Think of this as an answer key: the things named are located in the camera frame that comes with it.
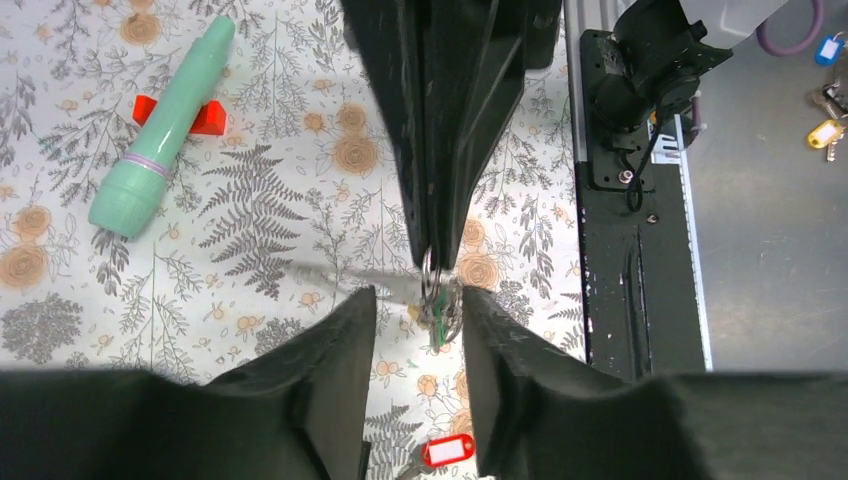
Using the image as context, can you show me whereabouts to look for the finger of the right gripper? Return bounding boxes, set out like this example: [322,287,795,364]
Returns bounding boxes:
[423,1,562,270]
[341,0,438,271]

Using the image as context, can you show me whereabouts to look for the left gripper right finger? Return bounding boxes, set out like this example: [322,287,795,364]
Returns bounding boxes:
[462,287,847,479]

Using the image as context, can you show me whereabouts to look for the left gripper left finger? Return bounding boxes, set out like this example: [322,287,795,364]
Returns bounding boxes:
[1,287,377,479]

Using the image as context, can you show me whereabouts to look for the key with red tag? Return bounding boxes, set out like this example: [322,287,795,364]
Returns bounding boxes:
[397,433,476,480]

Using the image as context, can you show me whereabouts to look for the keyring with coloured key tags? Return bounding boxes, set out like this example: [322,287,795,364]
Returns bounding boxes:
[283,260,463,351]

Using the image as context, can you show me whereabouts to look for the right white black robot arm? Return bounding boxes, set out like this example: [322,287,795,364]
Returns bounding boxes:
[342,1,732,271]

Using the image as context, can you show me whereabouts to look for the floral patterned table mat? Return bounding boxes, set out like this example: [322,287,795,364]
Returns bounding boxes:
[1,1,585,479]

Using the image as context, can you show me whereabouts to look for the red plastic block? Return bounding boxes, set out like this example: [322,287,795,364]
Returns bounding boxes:
[131,94,229,138]

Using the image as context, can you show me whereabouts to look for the mint green flashlight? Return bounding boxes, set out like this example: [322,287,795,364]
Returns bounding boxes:
[88,16,235,238]

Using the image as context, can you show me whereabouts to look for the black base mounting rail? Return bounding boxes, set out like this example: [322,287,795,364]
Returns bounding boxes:
[574,30,709,381]

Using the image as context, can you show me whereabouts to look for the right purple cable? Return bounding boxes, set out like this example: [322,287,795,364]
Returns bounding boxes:
[756,0,827,58]

